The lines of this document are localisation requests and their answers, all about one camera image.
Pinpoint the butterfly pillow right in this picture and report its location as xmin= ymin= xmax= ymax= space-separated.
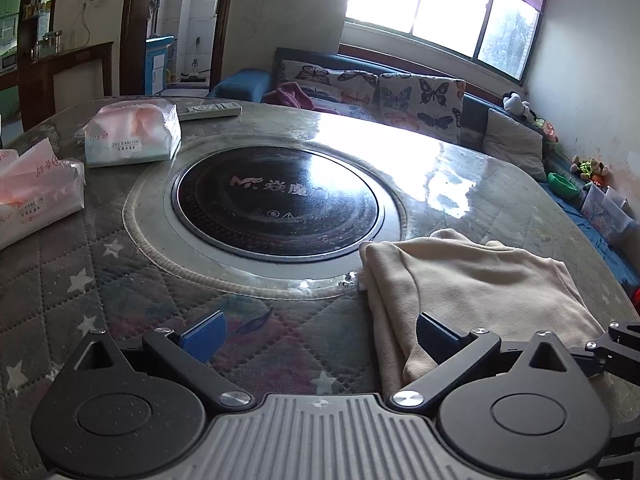
xmin=378 ymin=73 xmax=466 ymax=144

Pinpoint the tissue pack far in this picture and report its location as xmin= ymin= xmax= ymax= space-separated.
xmin=77 ymin=99 xmax=181 ymax=167

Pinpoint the magenta cloth on sofa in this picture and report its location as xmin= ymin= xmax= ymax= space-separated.
xmin=262 ymin=82 xmax=336 ymax=115

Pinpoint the colourful plush toy pile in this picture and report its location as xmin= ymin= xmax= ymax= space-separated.
xmin=570 ymin=155 xmax=608 ymax=185

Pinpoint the tissue pack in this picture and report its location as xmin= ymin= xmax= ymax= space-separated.
xmin=77 ymin=99 xmax=181 ymax=167
xmin=0 ymin=139 xmax=86 ymax=249

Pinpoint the window with frame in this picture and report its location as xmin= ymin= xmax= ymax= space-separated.
xmin=346 ymin=0 xmax=546 ymax=82

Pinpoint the butterfly pillow left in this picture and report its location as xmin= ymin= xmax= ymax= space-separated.
xmin=277 ymin=60 xmax=378 ymax=120

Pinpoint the dark wooden chair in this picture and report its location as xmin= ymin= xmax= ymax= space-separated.
xmin=18 ymin=41 xmax=113 ymax=130

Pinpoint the blue corner sofa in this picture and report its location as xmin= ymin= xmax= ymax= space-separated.
xmin=209 ymin=48 xmax=639 ymax=295

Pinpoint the butterfly pillow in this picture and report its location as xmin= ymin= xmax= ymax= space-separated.
xmin=378 ymin=73 xmax=466 ymax=144
xmin=277 ymin=60 xmax=378 ymax=120

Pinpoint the tissue pack near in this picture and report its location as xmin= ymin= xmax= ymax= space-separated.
xmin=0 ymin=139 xmax=86 ymax=249

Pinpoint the blue white cabinet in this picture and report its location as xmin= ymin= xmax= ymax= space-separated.
xmin=144 ymin=35 xmax=175 ymax=96

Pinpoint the green plastic bowl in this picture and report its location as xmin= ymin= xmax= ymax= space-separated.
xmin=547 ymin=172 xmax=580 ymax=200

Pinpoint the pink green plush toy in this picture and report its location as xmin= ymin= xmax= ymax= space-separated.
xmin=535 ymin=118 xmax=559 ymax=144

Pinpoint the red plastic stool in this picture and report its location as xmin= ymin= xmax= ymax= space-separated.
xmin=630 ymin=288 xmax=640 ymax=313

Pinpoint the clear plastic storage box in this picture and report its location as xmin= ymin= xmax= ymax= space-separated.
xmin=580 ymin=184 xmax=637 ymax=246

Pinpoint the black white plush toy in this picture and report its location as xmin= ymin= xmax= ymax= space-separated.
xmin=502 ymin=91 xmax=535 ymax=122

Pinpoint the grey plain pillow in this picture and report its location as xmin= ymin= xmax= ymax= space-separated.
xmin=483 ymin=108 xmax=547 ymax=182

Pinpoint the cream beige sweater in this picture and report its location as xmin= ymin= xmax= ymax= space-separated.
xmin=359 ymin=229 xmax=603 ymax=396

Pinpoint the black round induction cooktop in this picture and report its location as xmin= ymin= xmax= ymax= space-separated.
xmin=171 ymin=146 xmax=386 ymax=263

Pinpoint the grey remote control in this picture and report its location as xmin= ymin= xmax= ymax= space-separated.
xmin=178 ymin=102 xmax=242 ymax=122

